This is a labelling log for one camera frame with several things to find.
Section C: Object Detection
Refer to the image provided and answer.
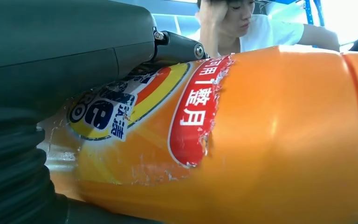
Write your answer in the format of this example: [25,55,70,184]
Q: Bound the person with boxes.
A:
[194,0,342,58]

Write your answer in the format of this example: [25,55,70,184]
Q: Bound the blue metal rack frame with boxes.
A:
[302,0,325,25]

